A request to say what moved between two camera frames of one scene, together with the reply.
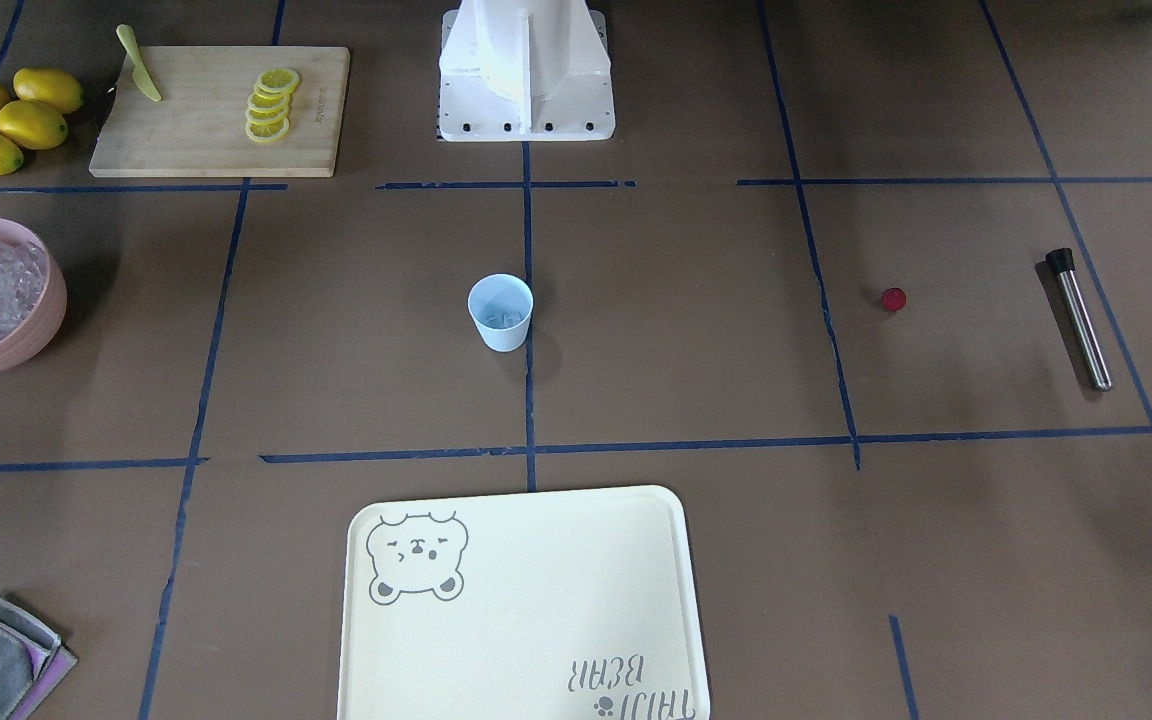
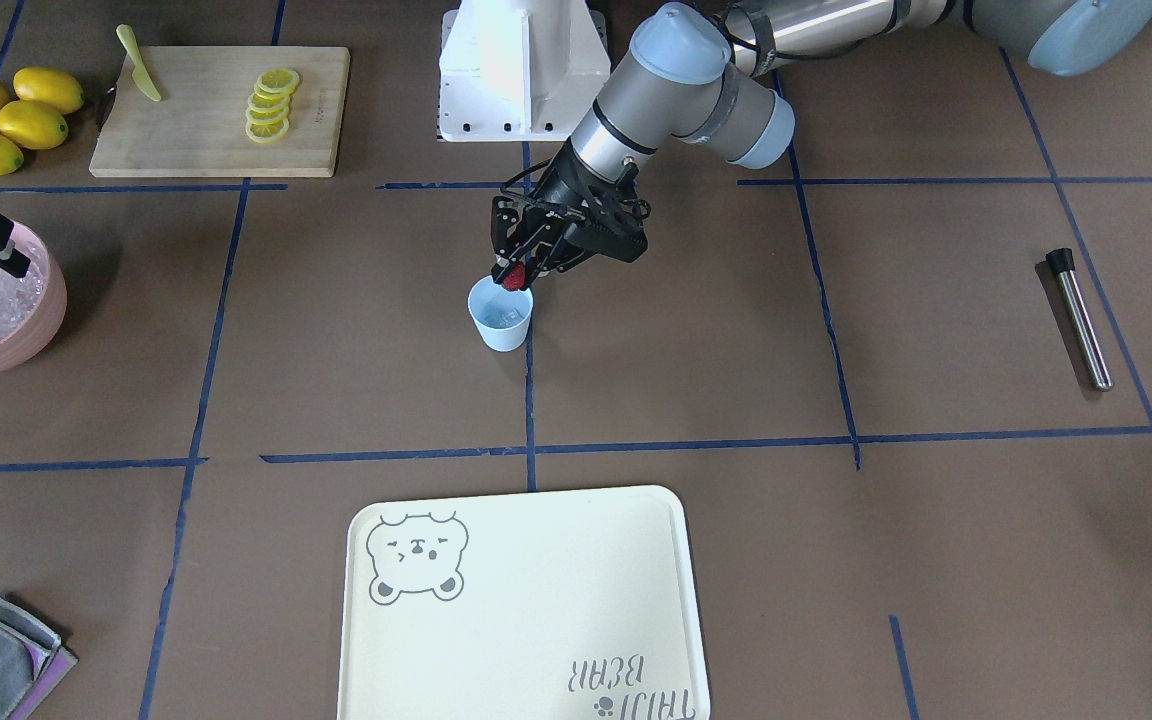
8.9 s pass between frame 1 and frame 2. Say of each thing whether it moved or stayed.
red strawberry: moved
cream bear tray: stayed
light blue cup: stayed
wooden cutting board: stayed
